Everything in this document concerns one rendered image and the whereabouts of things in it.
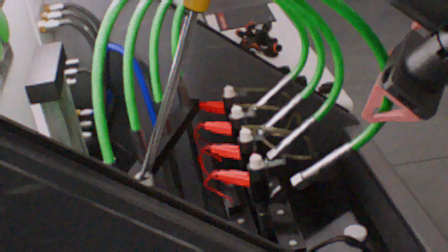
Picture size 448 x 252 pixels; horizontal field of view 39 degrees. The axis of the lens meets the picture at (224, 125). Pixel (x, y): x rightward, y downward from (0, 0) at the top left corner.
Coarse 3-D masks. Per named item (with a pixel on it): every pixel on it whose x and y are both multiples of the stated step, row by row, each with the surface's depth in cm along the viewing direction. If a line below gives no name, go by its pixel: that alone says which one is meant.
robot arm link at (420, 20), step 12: (396, 0) 63; (408, 0) 63; (420, 0) 62; (432, 0) 62; (444, 0) 62; (408, 12) 64; (420, 12) 63; (432, 12) 63; (444, 12) 63; (420, 24) 65; (432, 24) 64; (444, 24) 63
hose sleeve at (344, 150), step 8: (344, 144) 81; (336, 152) 82; (344, 152) 81; (352, 152) 81; (320, 160) 83; (328, 160) 82; (336, 160) 82; (344, 160) 82; (312, 168) 83; (320, 168) 83; (328, 168) 83; (304, 176) 84; (312, 176) 83; (320, 176) 83
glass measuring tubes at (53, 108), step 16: (48, 48) 92; (32, 64) 87; (48, 64) 86; (64, 64) 91; (32, 80) 82; (48, 80) 82; (64, 80) 94; (32, 96) 82; (48, 96) 82; (64, 96) 92; (48, 112) 85; (64, 112) 89; (48, 128) 85; (64, 128) 86; (80, 128) 99; (80, 144) 96
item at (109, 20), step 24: (120, 0) 75; (336, 0) 72; (360, 24) 73; (96, 48) 78; (384, 48) 74; (96, 72) 80; (96, 96) 82; (384, 96) 77; (96, 120) 84; (360, 144) 80
